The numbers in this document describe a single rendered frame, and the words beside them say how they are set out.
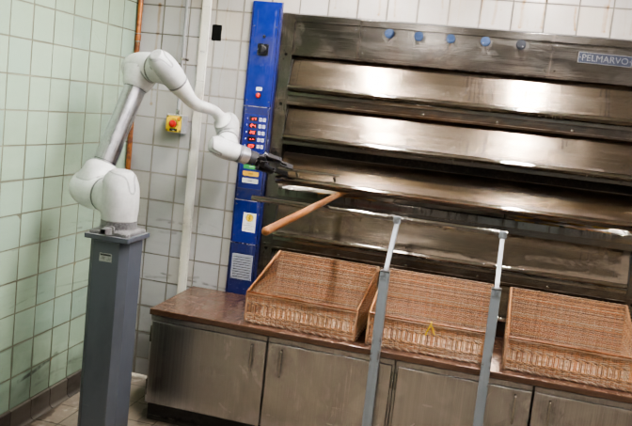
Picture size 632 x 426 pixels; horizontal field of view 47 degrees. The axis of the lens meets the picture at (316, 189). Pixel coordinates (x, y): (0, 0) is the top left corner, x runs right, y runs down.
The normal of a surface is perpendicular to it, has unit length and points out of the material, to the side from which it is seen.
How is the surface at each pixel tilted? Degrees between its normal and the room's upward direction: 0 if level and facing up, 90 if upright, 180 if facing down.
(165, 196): 90
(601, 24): 90
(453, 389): 90
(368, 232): 70
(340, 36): 92
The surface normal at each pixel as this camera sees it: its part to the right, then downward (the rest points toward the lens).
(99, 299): -0.24, 0.08
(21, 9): 0.96, 0.13
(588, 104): -0.19, -0.26
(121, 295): 0.51, 0.15
